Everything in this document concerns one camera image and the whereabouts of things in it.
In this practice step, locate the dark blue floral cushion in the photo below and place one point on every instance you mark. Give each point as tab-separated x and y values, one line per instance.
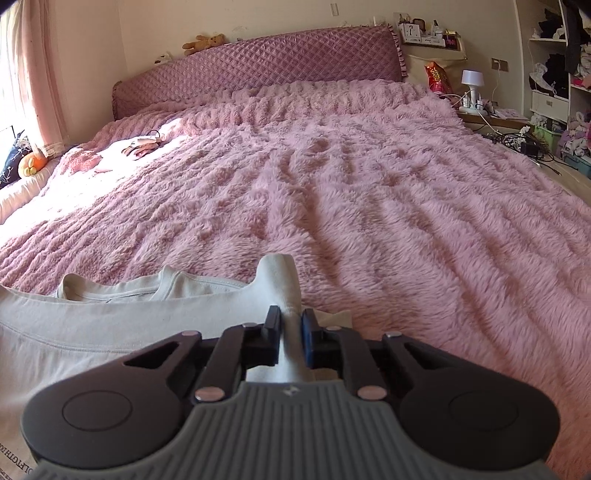
9	168

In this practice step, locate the purple quilted headboard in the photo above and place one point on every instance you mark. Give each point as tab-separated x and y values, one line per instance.
332	54

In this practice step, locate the pink fluffy blanket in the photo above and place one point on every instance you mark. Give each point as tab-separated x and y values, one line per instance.
390	207

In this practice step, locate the white sweatshirt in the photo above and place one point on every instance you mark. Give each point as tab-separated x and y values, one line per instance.
83	324

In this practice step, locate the small pink garment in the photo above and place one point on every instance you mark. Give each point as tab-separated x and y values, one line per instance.
140	146

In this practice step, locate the wooden nightstand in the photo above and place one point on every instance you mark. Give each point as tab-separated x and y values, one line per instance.
487	124

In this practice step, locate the white storage shelf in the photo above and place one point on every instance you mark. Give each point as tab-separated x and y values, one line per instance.
555	53

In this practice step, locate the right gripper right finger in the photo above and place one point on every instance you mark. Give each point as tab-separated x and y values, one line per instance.
343	350

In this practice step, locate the red snack bag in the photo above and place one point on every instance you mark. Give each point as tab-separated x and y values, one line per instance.
438	79

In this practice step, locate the pink curtain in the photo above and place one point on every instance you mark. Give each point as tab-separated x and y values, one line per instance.
28	85

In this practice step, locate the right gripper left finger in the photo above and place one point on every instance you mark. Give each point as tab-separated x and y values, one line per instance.
223	362

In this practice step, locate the white bedside lamp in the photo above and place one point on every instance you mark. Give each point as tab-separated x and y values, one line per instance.
473	80

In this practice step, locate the orange plush toy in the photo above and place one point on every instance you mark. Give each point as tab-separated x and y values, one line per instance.
31	163

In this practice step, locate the brown teddy bear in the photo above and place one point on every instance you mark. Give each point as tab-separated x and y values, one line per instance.
201	43

